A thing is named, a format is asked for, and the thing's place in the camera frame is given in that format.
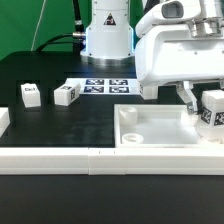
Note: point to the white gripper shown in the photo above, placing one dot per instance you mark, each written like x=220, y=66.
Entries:
x=169, y=54

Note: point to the white square tabletop tray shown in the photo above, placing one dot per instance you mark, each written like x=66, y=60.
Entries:
x=157, y=126

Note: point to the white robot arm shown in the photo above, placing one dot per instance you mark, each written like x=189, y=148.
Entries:
x=110, y=40

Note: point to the AprilTag marker sheet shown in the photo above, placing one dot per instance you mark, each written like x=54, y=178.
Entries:
x=105, y=86

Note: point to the white left fence wall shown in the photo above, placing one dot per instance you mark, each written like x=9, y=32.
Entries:
x=4, y=119

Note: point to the white fence wall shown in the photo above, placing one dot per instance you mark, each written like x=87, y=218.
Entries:
x=111, y=161
x=4, y=119

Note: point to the white front fence wall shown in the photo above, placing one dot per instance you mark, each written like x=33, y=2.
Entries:
x=111, y=161

